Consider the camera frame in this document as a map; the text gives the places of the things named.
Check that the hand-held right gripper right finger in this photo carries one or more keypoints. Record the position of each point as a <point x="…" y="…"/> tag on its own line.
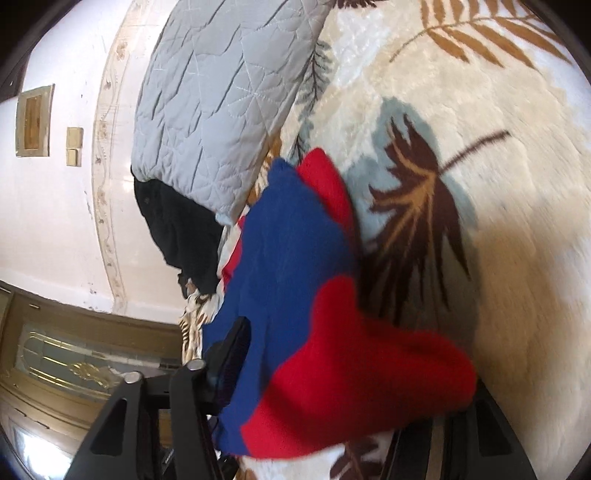
<point x="498" y="438"/>

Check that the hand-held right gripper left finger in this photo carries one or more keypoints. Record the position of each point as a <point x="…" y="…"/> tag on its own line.
<point x="233" y="360"/>

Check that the red and blue sweater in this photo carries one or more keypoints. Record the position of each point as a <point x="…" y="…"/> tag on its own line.
<point x="300" y="277"/>

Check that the black garment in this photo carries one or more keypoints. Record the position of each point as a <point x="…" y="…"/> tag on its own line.
<point x="184" y="230"/>

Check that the wooden glass-panel wardrobe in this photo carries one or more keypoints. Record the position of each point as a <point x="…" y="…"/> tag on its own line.
<point x="69" y="341"/>

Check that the leaf print blanket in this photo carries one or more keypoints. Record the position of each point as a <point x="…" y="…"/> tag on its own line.
<point x="508" y="230"/>

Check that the grey quilted pillow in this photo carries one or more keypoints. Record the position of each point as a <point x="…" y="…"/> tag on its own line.
<point x="221" y="106"/>

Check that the beige wall switch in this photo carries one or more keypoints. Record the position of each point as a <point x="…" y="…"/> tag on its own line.
<point x="74" y="157"/>
<point x="75" y="137"/>

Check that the gold framed wall panel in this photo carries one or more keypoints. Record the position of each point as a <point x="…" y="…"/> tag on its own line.
<point x="34" y="120"/>

